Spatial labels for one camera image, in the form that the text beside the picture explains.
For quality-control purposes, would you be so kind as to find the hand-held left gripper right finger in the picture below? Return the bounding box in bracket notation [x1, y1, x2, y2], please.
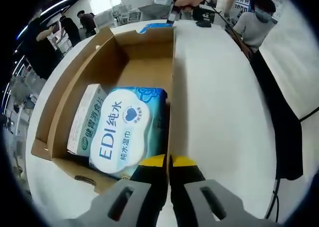
[169, 155, 279, 227]

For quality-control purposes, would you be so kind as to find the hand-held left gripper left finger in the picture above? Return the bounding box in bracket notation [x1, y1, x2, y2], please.
[87, 154, 169, 227]

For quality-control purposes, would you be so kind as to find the brown cardboard shoe box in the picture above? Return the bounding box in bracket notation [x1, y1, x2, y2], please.
[31, 25, 178, 195]

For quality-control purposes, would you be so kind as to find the white medicine box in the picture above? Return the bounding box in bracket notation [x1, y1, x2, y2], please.
[66, 83, 108, 156]

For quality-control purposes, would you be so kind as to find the blue white wet wipes pack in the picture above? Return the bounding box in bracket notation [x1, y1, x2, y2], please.
[88, 86, 168, 180]

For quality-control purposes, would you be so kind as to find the curved ceiling light strip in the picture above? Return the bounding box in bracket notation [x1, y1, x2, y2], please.
[14, 0, 91, 38]

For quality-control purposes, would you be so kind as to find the blue wall poster board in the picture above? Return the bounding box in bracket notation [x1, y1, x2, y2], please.
[234, 0, 255, 13]

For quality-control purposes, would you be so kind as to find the black hanging cable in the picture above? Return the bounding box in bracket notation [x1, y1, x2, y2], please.
[263, 178, 282, 213]

